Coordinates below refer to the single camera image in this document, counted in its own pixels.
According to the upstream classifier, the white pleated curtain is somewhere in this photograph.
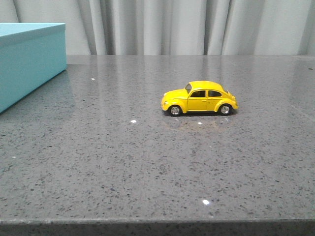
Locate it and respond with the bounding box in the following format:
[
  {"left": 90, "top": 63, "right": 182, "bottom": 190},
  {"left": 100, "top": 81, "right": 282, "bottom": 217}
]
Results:
[{"left": 0, "top": 0, "right": 315, "bottom": 55}]

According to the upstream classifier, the light blue box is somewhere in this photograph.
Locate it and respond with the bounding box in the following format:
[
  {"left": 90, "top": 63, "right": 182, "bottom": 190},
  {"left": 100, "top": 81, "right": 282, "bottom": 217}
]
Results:
[{"left": 0, "top": 23, "right": 67, "bottom": 111}]

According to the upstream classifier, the yellow toy beetle car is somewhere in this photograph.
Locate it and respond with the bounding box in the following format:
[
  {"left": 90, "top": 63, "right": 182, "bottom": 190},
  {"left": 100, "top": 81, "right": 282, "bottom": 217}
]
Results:
[{"left": 161, "top": 81, "right": 238, "bottom": 117}]

